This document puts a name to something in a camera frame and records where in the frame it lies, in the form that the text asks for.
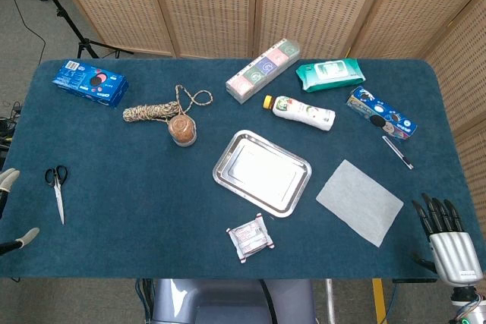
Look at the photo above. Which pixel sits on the grey-tipped left robot hand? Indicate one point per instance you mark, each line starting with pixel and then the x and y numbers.
pixel 8 179

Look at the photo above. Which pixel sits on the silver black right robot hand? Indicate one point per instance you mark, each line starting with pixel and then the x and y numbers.
pixel 453 255

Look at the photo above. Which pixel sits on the white paper sheet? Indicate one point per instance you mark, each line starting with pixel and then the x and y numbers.
pixel 358 202

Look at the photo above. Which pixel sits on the shiny metal tray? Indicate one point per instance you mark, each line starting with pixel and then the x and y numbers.
pixel 262 173

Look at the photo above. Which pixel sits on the black white pen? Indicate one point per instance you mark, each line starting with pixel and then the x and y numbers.
pixel 397 152

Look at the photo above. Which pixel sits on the blue carpet table cover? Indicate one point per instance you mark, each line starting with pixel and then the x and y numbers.
pixel 133 195

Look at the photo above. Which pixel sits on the wide blue cookie box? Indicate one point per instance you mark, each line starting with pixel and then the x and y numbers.
pixel 91 83

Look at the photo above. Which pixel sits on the silver table leg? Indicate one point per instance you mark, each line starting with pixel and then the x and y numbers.
pixel 330 301

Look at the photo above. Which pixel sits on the slim blue cookie box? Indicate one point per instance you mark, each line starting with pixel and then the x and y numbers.
pixel 381 113

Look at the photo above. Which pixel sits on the black tripod stand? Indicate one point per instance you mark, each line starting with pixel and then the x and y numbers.
pixel 68 20

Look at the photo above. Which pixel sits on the clear jar with brown contents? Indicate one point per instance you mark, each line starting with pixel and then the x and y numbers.
pixel 182 129

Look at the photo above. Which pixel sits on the small white red sachet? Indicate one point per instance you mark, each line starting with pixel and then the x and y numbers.
pixel 250 238

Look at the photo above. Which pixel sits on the white bottle yellow cap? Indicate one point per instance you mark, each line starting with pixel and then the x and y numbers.
pixel 303 112

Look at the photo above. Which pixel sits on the green wet wipes pack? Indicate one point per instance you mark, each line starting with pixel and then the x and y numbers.
pixel 330 73

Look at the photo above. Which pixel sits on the blue-grey robot torso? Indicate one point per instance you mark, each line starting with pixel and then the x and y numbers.
pixel 228 301

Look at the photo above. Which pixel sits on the long clear box coloured cubes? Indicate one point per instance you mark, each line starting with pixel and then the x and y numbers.
pixel 262 70

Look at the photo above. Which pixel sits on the yellow post under table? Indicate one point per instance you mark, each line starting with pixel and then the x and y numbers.
pixel 379 301

